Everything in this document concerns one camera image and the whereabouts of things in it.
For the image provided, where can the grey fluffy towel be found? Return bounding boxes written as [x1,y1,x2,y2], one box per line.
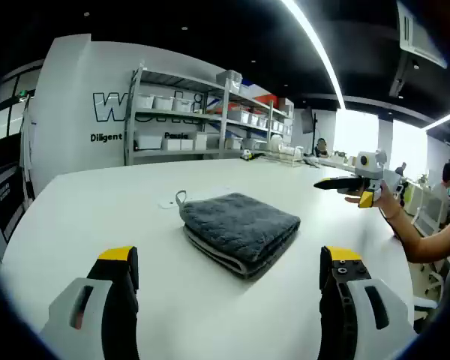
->
[175,190,302,281]

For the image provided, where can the person's right hand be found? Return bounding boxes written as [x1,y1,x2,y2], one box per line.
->
[343,182,403,221]

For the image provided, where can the white dish rack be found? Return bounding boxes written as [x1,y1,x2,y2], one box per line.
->
[262,134,305,168]

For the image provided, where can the black monitor on pole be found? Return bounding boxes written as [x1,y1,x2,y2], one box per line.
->
[301,106,320,151]

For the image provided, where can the long ceiling light strip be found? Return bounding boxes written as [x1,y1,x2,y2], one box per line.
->
[279,0,348,110]
[423,106,450,131]

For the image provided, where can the white office chair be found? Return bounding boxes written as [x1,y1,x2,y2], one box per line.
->
[412,258,450,331]

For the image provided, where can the grey metal shelf rack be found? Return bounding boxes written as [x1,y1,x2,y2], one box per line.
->
[124,62,296,167]

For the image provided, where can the ceiling air conditioner unit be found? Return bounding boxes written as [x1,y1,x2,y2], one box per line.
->
[396,0,449,70]

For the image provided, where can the black cabinet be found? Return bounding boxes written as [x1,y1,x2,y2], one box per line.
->
[0,164,28,260]

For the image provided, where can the rows of white storage bins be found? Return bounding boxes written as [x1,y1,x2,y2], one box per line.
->
[134,69,294,152]

